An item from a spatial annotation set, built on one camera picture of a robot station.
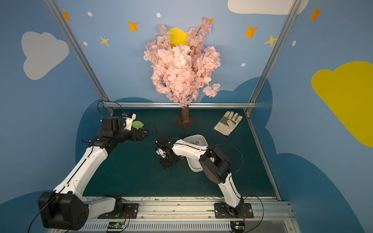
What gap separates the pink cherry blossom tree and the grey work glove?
0.46 m

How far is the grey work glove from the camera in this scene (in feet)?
3.62

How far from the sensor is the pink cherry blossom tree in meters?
0.63
